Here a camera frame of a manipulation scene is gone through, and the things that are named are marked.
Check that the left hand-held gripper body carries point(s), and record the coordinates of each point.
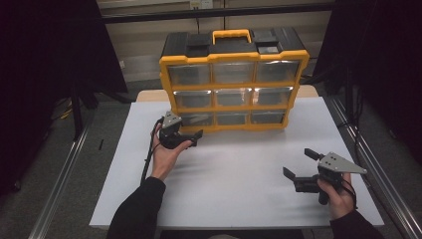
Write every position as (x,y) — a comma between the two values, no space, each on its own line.
(170,136)

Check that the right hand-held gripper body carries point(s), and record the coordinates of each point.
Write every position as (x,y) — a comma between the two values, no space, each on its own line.
(336,162)

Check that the small clear plastic drawer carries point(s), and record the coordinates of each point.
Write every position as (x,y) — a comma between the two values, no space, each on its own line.
(199,119)

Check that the yellow black drawer organizer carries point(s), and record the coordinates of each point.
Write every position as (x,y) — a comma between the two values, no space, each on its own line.
(185,44)

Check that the person's left hand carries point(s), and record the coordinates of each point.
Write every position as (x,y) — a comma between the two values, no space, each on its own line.
(166,159)

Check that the person's right hand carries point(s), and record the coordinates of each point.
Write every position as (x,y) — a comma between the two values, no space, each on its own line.
(340,202)

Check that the black metal stand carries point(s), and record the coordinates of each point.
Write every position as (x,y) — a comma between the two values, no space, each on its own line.
(77,113)
(349,96)

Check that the small black floor object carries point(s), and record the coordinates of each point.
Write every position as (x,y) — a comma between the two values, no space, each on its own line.
(101,144)

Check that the group of clear drawers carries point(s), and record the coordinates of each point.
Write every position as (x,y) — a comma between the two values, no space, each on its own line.
(233,72)

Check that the black curtain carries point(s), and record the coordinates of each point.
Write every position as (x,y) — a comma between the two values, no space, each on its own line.
(40,66)
(384,59)

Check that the black horizontal bar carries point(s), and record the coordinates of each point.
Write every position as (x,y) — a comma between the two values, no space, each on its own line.
(212,13)

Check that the metal floor rail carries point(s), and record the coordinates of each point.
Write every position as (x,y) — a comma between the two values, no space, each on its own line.
(381,172)
(58,186)

